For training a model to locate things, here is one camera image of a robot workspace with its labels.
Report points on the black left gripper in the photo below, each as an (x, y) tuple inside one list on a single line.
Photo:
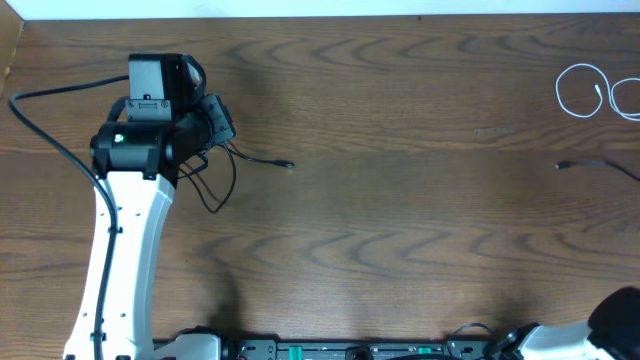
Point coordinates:
[(220, 120)]

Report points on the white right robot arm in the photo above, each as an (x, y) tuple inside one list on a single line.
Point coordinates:
[(610, 333)]

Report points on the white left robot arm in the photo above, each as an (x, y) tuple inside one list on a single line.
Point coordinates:
[(137, 153)]

